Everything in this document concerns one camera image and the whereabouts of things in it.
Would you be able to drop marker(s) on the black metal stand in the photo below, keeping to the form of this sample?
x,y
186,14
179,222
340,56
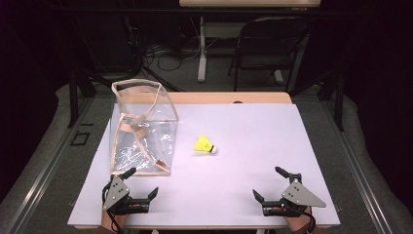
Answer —
x,y
73,104

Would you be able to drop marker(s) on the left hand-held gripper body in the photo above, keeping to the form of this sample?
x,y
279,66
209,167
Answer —
x,y
116,194

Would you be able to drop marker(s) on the person's left hand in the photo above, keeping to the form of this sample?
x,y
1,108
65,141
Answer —
x,y
112,221

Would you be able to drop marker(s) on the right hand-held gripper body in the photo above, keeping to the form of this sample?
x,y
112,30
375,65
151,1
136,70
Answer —
x,y
297,195

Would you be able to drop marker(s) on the white desk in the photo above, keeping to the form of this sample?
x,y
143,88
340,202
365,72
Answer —
x,y
202,58

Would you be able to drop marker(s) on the person's right hand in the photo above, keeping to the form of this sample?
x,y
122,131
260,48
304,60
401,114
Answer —
x,y
297,222

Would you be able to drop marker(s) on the aluminium floor rail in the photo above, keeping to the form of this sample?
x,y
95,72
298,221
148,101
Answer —
x,y
352,162
52,162

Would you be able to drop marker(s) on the clear bag with beige trim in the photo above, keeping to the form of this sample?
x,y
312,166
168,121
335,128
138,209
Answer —
x,y
152,136

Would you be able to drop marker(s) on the white table mat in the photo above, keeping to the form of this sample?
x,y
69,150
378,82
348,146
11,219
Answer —
x,y
243,162

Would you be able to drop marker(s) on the yellow shuttlecock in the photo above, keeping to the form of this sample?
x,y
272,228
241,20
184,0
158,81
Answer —
x,y
204,144

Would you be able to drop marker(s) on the black folding chair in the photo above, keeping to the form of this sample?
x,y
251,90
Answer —
x,y
276,26

